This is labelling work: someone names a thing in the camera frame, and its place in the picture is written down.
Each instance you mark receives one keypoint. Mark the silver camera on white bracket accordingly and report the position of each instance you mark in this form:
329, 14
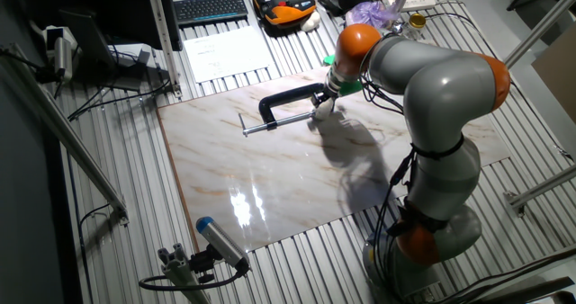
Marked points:
63, 59

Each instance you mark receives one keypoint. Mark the aluminium profile upright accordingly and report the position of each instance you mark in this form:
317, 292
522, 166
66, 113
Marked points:
161, 29

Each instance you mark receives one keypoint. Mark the black monitor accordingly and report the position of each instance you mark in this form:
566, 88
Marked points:
103, 7

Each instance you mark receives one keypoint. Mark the marble pattern board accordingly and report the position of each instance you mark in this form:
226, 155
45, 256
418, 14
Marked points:
270, 173

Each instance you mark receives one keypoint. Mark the short aluminium profile stub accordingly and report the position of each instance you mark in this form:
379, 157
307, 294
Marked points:
180, 272

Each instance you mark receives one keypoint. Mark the white printed paper sheet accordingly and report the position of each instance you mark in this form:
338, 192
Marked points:
227, 54

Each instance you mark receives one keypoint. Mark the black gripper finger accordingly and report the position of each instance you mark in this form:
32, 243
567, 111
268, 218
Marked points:
317, 101
332, 105

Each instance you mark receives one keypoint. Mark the black keyboard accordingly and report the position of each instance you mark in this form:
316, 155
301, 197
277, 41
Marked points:
210, 8

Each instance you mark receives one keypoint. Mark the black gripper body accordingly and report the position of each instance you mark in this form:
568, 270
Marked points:
325, 95

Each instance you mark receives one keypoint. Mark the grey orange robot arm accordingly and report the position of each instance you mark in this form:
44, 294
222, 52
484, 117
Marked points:
445, 83

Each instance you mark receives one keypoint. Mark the purple plastic bag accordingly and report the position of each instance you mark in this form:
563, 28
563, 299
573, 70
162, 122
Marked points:
369, 12

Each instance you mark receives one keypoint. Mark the aluminium post with foot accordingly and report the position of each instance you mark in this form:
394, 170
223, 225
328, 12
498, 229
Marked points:
542, 25

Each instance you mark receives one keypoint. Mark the black metal C-clamp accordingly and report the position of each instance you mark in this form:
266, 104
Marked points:
279, 101

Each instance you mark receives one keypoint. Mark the white power strip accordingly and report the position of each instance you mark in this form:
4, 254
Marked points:
420, 0

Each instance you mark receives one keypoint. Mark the silver camera with blue cap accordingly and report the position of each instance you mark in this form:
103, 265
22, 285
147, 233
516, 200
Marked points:
221, 241

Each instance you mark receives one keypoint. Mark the jar with yellow lid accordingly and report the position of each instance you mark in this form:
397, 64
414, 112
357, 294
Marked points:
415, 23

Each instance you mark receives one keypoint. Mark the brown cardboard sheet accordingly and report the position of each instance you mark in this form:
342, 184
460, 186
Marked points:
558, 79

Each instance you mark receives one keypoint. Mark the black camera clamp mount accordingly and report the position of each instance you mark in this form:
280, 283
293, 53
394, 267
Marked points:
203, 261

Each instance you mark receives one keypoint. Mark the long aluminium frame bar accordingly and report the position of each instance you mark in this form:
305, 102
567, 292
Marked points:
67, 133

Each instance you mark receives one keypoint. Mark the aluminium bar with bracket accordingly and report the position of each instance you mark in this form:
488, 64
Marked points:
544, 187

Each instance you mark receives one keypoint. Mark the orange black teach pendant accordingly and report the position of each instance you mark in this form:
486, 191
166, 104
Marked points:
288, 14

